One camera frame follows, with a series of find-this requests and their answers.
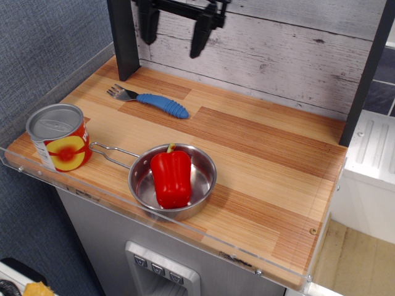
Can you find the red yellow tin can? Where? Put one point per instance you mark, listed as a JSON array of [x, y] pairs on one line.
[[59, 134]]

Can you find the white toy sink counter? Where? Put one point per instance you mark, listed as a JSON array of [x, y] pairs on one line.
[[364, 197]]

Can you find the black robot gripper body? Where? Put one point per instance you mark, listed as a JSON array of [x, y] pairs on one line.
[[191, 12]]

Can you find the grey toy fridge cabinet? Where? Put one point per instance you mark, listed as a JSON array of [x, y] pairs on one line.
[[104, 234]]

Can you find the red bell pepper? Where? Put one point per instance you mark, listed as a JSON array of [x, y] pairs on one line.
[[171, 171]]

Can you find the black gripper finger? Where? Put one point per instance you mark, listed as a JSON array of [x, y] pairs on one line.
[[148, 15], [202, 29]]

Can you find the blue handled metal fork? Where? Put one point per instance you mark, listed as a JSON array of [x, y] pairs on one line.
[[167, 105]]

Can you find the black yellow object corner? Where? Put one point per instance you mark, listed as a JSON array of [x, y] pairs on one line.
[[16, 277]]

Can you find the right dark grey post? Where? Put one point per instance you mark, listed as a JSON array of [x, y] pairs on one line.
[[371, 65]]

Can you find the small steel saucepan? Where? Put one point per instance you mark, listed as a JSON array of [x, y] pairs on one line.
[[141, 181]]

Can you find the silver dispenser panel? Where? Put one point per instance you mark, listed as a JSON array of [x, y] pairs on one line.
[[155, 274]]

